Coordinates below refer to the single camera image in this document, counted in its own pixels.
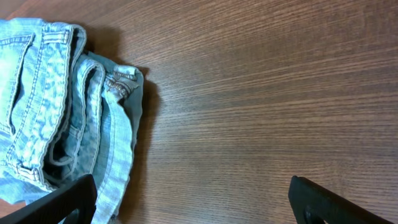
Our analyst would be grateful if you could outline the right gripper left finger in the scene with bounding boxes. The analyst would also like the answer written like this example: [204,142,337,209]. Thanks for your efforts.
[1,174,97,224]

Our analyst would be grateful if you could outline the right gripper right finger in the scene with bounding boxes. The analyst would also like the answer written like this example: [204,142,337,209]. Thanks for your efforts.
[288,175,392,224]

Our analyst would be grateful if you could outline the light blue denim shorts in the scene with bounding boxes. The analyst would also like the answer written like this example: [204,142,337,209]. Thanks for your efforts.
[1,18,144,223]

